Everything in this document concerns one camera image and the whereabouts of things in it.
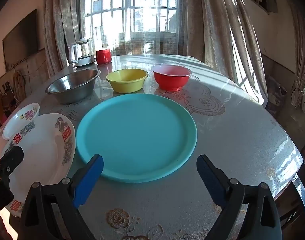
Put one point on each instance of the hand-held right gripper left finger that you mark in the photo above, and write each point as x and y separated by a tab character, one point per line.
88	177

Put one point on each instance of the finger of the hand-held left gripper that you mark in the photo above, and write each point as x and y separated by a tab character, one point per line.
10	160

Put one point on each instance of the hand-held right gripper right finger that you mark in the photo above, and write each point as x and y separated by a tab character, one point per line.
210	177

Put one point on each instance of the large white floral plate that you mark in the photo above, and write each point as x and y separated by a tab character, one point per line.
45	150

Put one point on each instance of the teal plastic plate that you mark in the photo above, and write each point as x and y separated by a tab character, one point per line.
137	135

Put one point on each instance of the stainless steel bowl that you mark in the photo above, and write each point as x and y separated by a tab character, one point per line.
72	90

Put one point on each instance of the yellow plastic bowl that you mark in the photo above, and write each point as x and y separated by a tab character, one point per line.
127	81

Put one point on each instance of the red plastic bowl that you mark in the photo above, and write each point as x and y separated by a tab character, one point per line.
171	80

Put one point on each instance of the small white floral plate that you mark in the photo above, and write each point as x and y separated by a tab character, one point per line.
17	122

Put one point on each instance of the woven rattan chair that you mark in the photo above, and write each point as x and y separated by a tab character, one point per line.
18	87

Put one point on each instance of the plastic bag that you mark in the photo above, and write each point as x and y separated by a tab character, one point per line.
276	95

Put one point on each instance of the red mug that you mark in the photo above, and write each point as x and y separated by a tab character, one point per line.
103	57

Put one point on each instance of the white glass electric kettle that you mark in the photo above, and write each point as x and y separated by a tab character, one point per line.
82	53

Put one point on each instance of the beige patterned curtain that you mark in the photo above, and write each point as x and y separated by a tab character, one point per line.
60	25
217	30

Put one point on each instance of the beige tied curtain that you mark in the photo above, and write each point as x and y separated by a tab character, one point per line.
303	62

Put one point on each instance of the barred window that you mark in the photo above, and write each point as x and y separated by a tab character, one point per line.
132	2

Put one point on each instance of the black wall television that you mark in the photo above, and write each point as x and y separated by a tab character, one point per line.
21	40

